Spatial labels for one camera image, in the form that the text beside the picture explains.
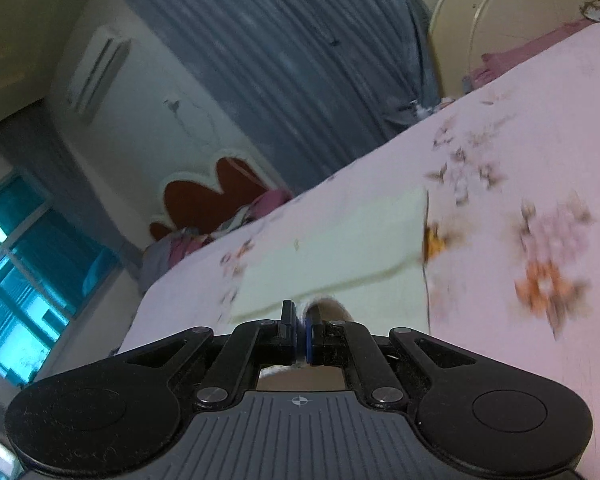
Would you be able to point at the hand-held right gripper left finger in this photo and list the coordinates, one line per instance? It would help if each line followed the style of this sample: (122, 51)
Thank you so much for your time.
(287, 332)

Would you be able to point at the white wall socket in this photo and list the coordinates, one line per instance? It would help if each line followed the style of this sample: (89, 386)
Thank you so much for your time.
(172, 105)

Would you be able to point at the blue curtain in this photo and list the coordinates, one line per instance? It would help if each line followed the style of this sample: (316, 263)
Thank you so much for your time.
(280, 60)

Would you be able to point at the white air conditioner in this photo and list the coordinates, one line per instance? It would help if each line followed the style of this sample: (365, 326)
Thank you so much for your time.
(97, 75)

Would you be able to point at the grey curtain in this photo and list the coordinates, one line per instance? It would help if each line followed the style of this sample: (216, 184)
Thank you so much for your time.
(95, 220)

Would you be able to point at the pink pillow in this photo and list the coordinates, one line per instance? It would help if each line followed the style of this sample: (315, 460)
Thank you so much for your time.
(520, 55)

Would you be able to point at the window with teal glass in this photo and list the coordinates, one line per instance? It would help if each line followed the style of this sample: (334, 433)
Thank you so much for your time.
(25, 285)

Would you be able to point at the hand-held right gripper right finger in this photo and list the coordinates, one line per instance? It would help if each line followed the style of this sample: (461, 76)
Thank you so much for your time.
(309, 337)

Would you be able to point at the pile of clothes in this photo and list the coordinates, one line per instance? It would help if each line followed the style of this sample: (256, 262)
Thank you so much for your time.
(195, 245)

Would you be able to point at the red heart-shaped headboard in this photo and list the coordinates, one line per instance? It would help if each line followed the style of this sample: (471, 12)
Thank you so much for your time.
(215, 190)

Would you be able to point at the pale green knitted sweater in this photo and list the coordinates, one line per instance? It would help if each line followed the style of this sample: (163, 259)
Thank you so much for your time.
(330, 250)

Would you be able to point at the pink floral bedsheet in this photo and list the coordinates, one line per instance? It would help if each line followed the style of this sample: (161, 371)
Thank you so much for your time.
(530, 135)

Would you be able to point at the small white pump bottle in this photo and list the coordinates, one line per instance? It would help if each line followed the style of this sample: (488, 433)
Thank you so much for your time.
(419, 109)

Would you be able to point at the cream round headboard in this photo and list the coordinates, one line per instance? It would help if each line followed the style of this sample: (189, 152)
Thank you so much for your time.
(505, 10)

